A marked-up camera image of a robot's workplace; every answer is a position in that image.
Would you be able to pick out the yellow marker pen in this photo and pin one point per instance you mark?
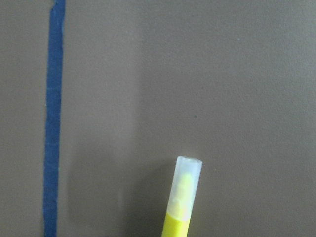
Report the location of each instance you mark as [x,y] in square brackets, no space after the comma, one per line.
[182,197]

